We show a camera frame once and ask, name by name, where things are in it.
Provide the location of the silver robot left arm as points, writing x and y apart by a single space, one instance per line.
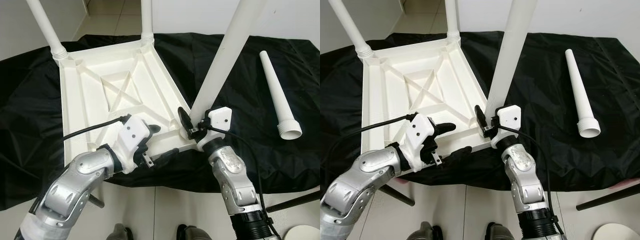
360 190
75 190

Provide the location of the white round object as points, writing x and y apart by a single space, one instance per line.
305 234
610 235

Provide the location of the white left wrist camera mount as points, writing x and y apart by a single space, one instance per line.
131 137
417 132

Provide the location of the white tapered plastic table leg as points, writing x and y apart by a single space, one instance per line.
225 55
146 20
452 20
277 95
580 90
350 27
510 55
45 27

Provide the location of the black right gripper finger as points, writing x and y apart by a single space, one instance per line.
185 120
480 119

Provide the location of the dark robot right foot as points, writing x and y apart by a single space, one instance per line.
192 235
500 233

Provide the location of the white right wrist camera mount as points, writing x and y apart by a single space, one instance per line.
511 117
220 117

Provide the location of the white plastic children table top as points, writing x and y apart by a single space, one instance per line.
85 100
385 90

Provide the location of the black cloth table cover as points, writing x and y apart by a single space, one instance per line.
590 160
30 110

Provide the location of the grey robot left foot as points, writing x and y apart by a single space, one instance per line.
120 234
425 232

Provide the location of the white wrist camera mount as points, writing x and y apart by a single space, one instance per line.
417 132
131 137
220 117
511 117

